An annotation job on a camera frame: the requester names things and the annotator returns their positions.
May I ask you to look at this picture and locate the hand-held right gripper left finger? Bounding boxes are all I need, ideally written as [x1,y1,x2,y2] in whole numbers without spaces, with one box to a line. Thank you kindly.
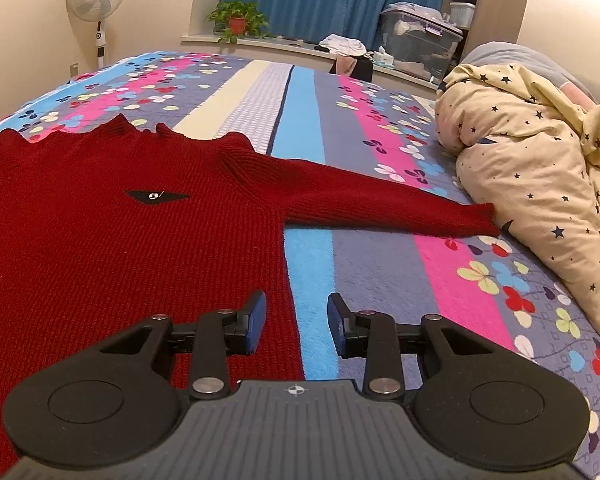
[97,290,268,402]

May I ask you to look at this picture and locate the small clear storage box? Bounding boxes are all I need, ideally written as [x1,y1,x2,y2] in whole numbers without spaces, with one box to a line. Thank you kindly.
[449,2,476,29]

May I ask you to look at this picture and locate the large clear storage box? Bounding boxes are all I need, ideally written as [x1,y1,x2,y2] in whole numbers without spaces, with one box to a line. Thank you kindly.
[380,4,465,82]

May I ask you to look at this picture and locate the cream star-print duvet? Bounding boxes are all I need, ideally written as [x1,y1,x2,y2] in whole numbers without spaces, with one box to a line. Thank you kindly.
[435,62,600,351]

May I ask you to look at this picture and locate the grey pillow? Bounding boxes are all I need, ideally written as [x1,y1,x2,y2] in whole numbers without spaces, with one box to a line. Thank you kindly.
[462,42,596,101]

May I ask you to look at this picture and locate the floral striped bed blanket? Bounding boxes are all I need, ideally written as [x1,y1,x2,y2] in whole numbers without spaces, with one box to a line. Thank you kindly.
[0,50,600,480]

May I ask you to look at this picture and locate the red knitted sweater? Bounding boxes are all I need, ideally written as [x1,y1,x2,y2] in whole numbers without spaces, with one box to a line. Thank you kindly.
[0,114,502,411]

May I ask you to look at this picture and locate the potted green plant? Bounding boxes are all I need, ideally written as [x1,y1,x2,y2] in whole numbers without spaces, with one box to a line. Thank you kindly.
[205,1,272,44]

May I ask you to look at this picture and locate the dark bag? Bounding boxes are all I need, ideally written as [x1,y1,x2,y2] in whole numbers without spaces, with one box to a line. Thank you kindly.
[332,54,374,83]

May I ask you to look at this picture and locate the white window sill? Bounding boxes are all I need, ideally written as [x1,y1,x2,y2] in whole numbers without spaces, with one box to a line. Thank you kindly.
[180,34,441,92]

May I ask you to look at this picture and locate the white crumpled clothes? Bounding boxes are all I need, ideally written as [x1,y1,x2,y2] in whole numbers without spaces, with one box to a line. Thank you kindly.
[320,34,369,57]

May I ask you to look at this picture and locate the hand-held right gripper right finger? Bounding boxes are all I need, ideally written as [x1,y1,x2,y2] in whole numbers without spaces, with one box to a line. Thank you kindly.
[327,292,488,402]

